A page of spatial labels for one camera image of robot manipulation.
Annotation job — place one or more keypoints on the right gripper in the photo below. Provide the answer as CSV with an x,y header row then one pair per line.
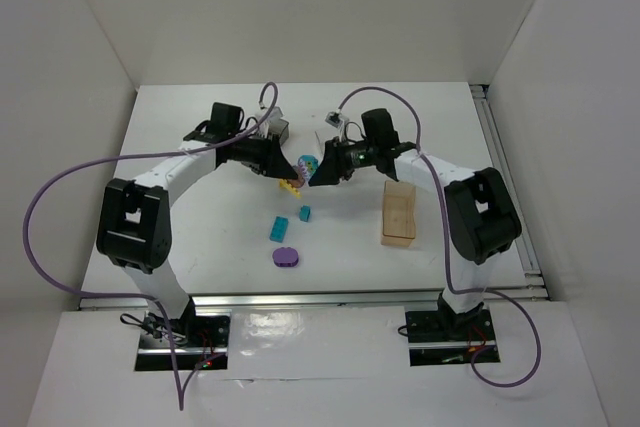
x,y
331,160

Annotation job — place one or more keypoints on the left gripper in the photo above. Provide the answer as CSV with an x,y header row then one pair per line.
x,y
271,156

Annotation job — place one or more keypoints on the long yellow lego brick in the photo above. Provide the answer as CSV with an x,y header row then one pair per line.
x,y
286,185

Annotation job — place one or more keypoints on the small teal lego brick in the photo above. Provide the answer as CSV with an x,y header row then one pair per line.
x,y
305,213

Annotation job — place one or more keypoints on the purple rounded lego brick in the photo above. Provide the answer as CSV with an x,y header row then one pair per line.
x,y
285,257

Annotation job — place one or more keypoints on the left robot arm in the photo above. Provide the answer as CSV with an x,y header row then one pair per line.
x,y
135,230

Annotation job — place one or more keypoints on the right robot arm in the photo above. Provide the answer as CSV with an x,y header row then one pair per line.
x,y
479,219

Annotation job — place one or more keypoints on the clear plastic container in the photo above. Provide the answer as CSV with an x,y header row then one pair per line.
x,y
321,137

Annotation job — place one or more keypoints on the smoky grey plastic container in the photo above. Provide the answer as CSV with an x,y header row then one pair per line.
x,y
278,129

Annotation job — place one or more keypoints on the amber plastic container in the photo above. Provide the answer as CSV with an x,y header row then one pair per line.
x,y
398,209

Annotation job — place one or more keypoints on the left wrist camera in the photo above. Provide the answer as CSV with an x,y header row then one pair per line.
x,y
265,115

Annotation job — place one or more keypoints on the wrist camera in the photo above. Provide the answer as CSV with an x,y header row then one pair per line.
x,y
265,115
337,120

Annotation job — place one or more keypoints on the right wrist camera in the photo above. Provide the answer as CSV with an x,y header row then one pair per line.
x,y
337,120

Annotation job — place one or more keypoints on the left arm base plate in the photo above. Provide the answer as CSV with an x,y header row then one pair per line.
x,y
206,343

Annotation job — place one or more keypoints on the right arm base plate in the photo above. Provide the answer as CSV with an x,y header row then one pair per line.
x,y
429,344

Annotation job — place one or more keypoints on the aluminium front rail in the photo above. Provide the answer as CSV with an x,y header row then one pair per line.
x,y
308,299

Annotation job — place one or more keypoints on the aluminium side rail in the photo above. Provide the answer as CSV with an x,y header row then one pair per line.
x,y
525,248

